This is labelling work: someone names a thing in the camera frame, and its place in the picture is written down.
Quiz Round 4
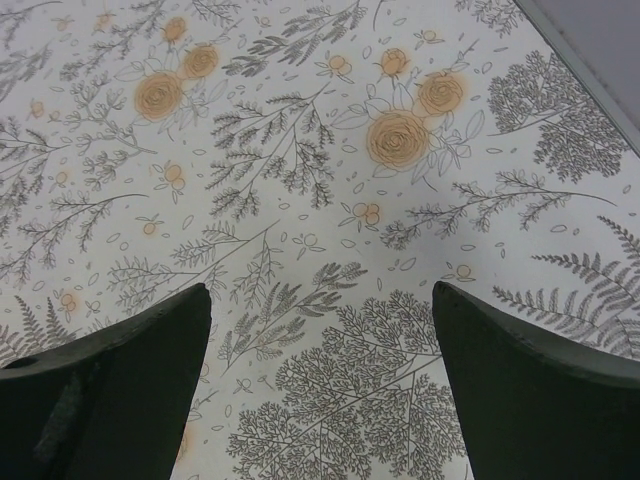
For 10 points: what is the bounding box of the floral tablecloth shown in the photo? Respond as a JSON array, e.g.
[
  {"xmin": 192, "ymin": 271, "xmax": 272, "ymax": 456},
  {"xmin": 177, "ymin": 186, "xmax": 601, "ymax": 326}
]
[{"xmin": 1, "ymin": 1, "xmax": 639, "ymax": 479}]

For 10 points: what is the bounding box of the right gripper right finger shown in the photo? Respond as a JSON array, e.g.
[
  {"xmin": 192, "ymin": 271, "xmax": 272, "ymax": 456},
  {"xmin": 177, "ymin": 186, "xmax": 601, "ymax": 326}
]
[{"xmin": 432, "ymin": 281, "xmax": 639, "ymax": 479}]

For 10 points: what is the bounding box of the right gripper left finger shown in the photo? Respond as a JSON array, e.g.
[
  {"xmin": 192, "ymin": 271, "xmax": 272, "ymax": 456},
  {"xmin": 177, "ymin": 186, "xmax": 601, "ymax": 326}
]
[{"xmin": 1, "ymin": 283, "xmax": 212, "ymax": 480}]

